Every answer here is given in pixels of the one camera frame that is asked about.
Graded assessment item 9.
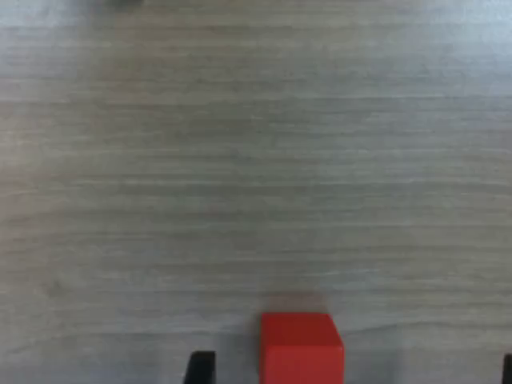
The red cube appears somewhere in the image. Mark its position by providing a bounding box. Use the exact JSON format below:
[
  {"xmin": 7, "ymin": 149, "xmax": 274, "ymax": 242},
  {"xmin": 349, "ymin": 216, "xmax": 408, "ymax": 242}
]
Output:
[{"xmin": 258, "ymin": 311, "xmax": 345, "ymax": 384}]

